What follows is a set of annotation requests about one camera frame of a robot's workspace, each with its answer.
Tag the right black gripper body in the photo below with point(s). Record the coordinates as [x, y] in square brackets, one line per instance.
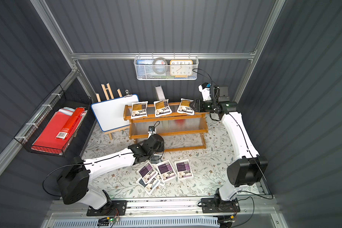
[197, 105]

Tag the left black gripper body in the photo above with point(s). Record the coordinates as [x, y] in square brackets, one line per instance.
[153, 135]

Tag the yellow coffee bag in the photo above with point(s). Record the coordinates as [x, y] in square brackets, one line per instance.
[185, 107]
[139, 110]
[162, 108]

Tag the purple coffee bag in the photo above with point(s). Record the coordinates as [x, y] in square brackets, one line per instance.
[183, 169]
[166, 171]
[147, 172]

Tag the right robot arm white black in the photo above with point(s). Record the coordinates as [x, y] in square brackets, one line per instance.
[249, 166]

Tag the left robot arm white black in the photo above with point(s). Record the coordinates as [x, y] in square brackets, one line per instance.
[74, 180]

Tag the blue-grey coffee bag front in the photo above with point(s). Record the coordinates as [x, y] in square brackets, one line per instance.
[149, 187]

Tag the orange wooden three-tier shelf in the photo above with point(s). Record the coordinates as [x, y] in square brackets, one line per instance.
[180, 131]

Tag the yellow square clock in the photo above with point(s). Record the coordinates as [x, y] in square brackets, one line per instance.
[181, 68]

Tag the round tape roll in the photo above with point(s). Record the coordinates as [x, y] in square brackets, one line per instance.
[159, 66]

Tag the wooden easel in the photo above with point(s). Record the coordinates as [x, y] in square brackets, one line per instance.
[108, 92]

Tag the blue box in basket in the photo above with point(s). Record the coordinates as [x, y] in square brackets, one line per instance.
[144, 62]

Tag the red long box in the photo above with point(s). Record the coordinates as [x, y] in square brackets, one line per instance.
[64, 132]

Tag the red folder stack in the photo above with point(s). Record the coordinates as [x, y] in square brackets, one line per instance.
[47, 142]

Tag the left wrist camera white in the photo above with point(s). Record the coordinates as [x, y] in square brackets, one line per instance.
[151, 130]

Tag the white wire wall basket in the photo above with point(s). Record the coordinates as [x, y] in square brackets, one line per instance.
[146, 72]

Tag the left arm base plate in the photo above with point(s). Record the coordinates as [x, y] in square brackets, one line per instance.
[113, 208]

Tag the white whiteboard blue frame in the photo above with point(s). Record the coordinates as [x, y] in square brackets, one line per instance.
[110, 114]

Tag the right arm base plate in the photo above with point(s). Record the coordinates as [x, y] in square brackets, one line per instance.
[211, 205]

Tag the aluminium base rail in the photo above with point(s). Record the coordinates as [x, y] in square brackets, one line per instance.
[162, 207]

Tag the black wire side basket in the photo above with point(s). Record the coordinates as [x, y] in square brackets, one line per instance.
[63, 98]

